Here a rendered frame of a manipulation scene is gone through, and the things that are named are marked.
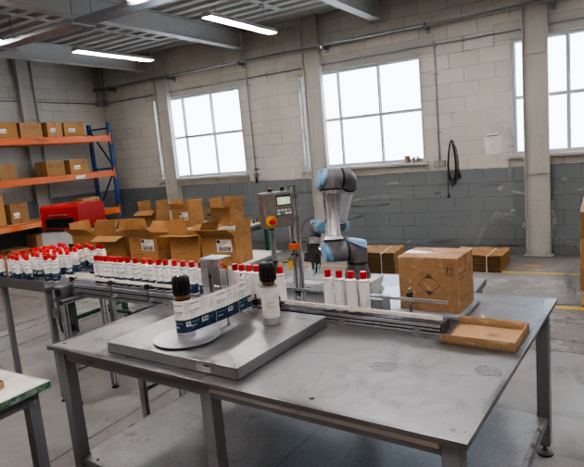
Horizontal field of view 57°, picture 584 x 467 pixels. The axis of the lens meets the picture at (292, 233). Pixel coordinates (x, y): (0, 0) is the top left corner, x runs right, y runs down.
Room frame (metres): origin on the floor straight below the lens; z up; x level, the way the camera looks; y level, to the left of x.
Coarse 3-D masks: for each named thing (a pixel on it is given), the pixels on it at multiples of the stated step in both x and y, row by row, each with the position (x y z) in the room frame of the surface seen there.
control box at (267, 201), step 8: (280, 192) 2.88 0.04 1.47; (288, 192) 2.88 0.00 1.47; (264, 200) 2.84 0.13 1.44; (272, 200) 2.85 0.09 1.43; (264, 208) 2.84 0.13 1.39; (272, 208) 2.85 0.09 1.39; (264, 216) 2.84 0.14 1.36; (272, 216) 2.85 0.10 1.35; (280, 216) 2.86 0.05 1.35; (288, 216) 2.88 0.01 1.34; (264, 224) 2.85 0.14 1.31; (280, 224) 2.86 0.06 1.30; (288, 224) 2.88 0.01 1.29
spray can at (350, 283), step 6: (348, 276) 2.55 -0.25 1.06; (348, 282) 2.54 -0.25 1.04; (354, 282) 2.54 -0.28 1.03; (348, 288) 2.55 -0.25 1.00; (354, 288) 2.54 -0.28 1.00; (348, 294) 2.55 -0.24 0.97; (354, 294) 2.54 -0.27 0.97; (348, 300) 2.55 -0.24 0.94; (354, 300) 2.54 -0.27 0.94; (354, 306) 2.54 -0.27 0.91; (354, 312) 2.54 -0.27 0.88
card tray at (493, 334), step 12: (468, 324) 2.36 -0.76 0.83; (480, 324) 2.34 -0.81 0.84; (492, 324) 2.31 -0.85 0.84; (504, 324) 2.28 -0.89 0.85; (516, 324) 2.25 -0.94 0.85; (528, 324) 2.22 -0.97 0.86; (444, 336) 2.17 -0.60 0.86; (456, 336) 2.14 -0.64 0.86; (468, 336) 2.12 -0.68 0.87; (480, 336) 2.20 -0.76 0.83; (492, 336) 2.18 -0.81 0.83; (504, 336) 2.17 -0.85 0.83; (516, 336) 2.16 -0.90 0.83; (492, 348) 2.06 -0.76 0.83; (504, 348) 2.03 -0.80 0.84; (516, 348) 2.03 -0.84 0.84
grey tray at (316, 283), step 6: (306, 276) 3.39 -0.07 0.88; (312, 276) 3.36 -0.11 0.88; (318, 276) 3.34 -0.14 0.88; (288, 282) 3.32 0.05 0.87; (306, 282) 3.34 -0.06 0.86; (312, 282) 3.32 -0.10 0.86; (318, 282) 3.31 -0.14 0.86; (306, 288) 3.16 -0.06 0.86; (312, 288) 3.14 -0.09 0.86; (318, 288) 3.12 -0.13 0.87
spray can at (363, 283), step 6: (360, 276) 2.53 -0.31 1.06; (366, 276) 2.52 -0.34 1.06; (360, 282) 2.51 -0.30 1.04; (366, 282) 2.51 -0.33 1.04; (360, 288) 2.52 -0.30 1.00; (366, 288) 2.51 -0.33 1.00; (360, 294) 2.52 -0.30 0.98; (366, 294) 2.51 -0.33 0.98; (360, 300) 2.53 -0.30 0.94; (366, 300) 2.51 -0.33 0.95; (366, 306) 2.51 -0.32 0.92
